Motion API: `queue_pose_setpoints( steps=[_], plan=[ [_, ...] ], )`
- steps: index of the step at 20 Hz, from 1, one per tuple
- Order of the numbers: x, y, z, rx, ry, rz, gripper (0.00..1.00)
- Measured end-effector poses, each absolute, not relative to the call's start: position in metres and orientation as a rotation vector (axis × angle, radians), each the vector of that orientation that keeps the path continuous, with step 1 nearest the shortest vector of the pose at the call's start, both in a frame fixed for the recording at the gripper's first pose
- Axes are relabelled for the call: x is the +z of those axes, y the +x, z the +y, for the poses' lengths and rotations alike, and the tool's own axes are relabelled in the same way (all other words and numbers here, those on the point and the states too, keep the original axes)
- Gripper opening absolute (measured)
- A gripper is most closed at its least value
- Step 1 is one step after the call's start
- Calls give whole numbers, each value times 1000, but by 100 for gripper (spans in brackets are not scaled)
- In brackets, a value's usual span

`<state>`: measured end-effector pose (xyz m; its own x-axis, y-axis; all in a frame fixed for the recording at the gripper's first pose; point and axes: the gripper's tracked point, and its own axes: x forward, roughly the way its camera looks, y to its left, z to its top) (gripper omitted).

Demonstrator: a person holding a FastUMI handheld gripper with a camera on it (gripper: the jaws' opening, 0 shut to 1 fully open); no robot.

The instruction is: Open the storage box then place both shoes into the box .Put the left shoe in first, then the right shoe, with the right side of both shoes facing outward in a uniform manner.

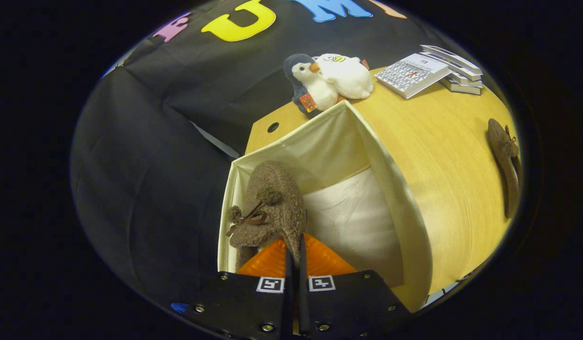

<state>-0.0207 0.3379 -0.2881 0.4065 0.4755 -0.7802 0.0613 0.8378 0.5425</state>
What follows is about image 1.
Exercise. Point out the blue object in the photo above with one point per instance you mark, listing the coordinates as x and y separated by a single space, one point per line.
179 308

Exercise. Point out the dark grey book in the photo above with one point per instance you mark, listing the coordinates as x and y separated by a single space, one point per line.
461 89

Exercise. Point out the patterned cover book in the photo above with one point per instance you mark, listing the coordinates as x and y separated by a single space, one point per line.
409 75

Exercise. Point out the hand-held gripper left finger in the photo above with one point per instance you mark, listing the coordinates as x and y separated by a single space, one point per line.
288 307

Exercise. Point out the white duck plush toy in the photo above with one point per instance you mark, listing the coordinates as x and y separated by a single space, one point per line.
350 78

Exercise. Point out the beige fabric storage box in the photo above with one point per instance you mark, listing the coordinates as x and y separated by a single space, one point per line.
348 222

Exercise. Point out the brown fuzzy shoe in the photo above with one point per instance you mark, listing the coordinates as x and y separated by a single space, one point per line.
277 208
501 146

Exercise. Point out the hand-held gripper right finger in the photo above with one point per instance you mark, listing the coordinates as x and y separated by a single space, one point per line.
302 307

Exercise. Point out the plain white book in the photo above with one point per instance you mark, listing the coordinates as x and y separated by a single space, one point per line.
468 82

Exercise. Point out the black backdrop cloth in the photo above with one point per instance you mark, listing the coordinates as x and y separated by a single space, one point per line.
154 189

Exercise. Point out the grey penguin plush toy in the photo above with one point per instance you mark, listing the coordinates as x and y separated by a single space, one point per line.
315 89

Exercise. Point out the white book with blue picture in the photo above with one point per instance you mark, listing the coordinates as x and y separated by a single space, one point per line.
466 73

